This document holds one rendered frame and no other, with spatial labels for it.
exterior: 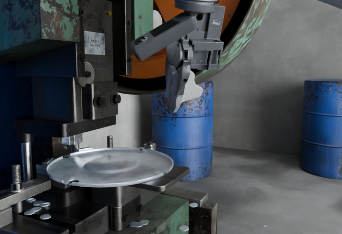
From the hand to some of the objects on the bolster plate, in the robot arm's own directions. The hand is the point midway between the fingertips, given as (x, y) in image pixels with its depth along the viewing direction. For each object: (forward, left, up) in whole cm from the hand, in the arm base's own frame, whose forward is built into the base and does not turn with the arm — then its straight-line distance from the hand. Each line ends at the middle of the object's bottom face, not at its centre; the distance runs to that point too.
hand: (171, 105), depth 65 cm
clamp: (+24, +22, -23) cm, 40 cm away
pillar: (+33, +16, -20) cm, 42 cm away
